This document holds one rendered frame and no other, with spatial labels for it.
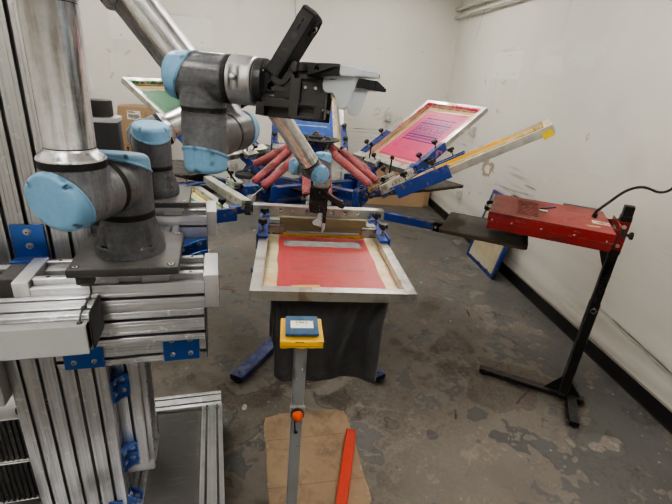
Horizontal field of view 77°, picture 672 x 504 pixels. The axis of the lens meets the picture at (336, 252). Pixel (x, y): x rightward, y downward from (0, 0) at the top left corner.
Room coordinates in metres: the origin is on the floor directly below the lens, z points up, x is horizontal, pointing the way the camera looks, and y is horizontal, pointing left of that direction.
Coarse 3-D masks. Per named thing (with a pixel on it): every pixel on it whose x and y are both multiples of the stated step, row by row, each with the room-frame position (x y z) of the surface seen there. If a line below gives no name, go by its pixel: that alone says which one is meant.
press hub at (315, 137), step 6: (318, 132) 2.71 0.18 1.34; (306, 138) 2.65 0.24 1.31; (312, 138) 2.68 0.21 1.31; (318, 138) 2.67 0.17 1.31; (324, 138) 2.73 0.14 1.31; (330, 138) 2.75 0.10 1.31; (336, 138) 2.78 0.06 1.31; (312, 144) 2.68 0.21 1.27; (318, 150) 2.68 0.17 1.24; (300, 180) 2.66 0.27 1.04; (300, 192) 2.53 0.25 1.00; (336, 192) 2.60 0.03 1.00
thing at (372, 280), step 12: (324, 240) 1.86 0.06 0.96; (336, 240) 1.87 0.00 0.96; (348, 240) 1.89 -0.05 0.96; (360, 240) 1.90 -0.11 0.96; (360, 252) 1.75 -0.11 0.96; (372, 264) 1.63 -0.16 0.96; (336, 276) 1.48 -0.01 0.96; (348, 276) 1.49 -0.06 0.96; (360, 276) 1.50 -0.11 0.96; (372, 276) 1.51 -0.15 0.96; (384, 288) 1.41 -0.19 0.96
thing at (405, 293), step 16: (256, 256) 1.53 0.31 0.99; (384, 256) 1.68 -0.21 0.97; (256, 272) 1.38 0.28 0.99; (400, 272) 1.49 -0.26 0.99; (256, 288) 1.26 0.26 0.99; (272, 288) 1.27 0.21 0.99; (288, 288) 1.28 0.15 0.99; (304, 288) 1.29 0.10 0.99; (320, 288) 1.30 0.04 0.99; (336, 288) 1.31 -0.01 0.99; (352, 288) 1.32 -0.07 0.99; (368, 288) 1.33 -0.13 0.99; (400, 288) 1.40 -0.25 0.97
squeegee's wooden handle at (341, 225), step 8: (280, 216) 1.84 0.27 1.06; (288, 216) 1.85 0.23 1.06; (296, 216) 1.86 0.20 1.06; (304, 216) 1.87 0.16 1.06; (288, 224) 1.84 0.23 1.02; (296, 224) 1.85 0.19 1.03; (304, 224) 1.85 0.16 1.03; (312, 224) 1.86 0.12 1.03; (328, 224) 1.87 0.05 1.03; (336, 224) 1.87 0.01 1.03; (344, 224) 1.88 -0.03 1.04; (352, 224) 1.88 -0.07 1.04; (360, 224) 1.89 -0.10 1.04; (344, 232) 1.88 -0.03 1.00; (352, 232) 1.88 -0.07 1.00; (360, 232) 1.89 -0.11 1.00
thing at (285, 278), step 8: (280, 240) 1.81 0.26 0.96; (304, 240) 1.83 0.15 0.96; (312, 240) 1.84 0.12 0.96; (320, 240) 1.85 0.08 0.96; (280, 248) 1.71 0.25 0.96; (288, 248) 1.72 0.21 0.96; (296, 248) 1.73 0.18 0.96; (304, 248) 1.74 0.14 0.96; (312, 248) 1.74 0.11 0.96; (320, 248) 1.75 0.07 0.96; (280, 256) 1.63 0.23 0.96; (288, 256) 1.63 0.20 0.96; (280, 264) 1.55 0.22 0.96; (288, 264) 1.55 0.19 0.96; (280, 272) 1.47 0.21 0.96; (288, 272) 1.48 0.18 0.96; (280, 280) 1.40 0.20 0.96; (288, 280) 1.41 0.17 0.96; (296, 280) 1.42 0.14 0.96; (304, 280) 1.42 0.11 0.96; (312, 280) 1.43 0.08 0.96; (320, 280) 1.43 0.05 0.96; (328, 280) 1.44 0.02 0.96
